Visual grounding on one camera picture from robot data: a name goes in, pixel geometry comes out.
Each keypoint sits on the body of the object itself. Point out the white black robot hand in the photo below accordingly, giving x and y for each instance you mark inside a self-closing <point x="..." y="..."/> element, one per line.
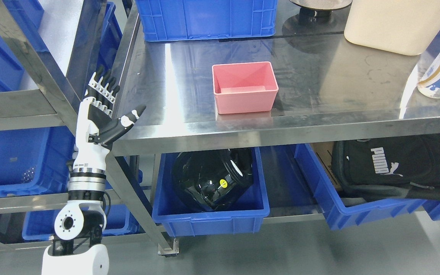
<point x="96" y="129"/>

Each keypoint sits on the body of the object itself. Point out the blue bin with helmet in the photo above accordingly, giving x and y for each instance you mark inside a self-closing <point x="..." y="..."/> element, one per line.
<point x="244" y="216"/>

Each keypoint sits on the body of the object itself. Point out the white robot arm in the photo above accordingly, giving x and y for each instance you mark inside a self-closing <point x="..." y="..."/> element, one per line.
<point x="77" y="247"/>

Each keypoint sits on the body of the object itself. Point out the pink plastic storage box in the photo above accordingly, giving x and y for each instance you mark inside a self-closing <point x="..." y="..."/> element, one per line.
<point x="244" y="87"/>

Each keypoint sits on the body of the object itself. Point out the cream plastic container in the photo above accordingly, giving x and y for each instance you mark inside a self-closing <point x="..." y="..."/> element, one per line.
<point x="405" y="27"/>

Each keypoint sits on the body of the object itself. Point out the blue bin left upper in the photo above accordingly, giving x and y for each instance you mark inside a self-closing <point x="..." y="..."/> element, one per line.
<point x="28" y="15"/>

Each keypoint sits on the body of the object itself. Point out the blue bin under bag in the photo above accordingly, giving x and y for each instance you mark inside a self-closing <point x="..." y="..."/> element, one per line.
<point x="339" y="216"/>

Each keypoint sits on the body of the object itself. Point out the black Puma bag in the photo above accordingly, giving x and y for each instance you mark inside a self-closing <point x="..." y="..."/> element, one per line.
<point x="397" y="167"/>

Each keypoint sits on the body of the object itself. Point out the black round stand base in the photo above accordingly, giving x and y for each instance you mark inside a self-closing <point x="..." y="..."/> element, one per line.
<point x="317" y="17"/>

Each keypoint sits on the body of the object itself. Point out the blue bin left lower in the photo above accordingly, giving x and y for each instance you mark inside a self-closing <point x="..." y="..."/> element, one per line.
<point x="39" y="225"/>

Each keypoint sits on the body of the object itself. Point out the blue bin left middle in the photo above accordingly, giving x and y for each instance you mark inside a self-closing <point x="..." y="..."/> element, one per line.
<point x="33" y="161"/>

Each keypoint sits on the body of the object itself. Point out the blue crate on table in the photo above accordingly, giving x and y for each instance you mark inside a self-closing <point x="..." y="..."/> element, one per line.
<point x="180" y="20"/>

